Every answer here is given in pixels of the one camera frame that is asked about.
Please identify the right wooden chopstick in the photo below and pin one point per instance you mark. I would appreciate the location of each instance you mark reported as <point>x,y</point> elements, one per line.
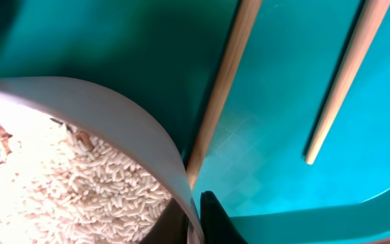
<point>368,23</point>

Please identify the left wooden chopstick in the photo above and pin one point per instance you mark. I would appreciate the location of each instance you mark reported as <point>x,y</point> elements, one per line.
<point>236,43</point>

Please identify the pink bowl with rice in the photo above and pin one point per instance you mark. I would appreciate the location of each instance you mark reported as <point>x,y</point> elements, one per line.
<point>81,163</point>

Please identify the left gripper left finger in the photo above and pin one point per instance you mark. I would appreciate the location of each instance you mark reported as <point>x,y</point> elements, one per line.
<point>170,228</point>

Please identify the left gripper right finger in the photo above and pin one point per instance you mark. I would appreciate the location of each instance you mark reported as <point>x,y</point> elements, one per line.
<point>216,224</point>

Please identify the teal serving tray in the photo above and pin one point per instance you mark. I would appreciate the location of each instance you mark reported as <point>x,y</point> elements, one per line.
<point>164,55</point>

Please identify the wooden chopstick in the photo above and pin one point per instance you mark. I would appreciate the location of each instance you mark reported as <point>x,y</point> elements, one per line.
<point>368,23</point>
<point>236,43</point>

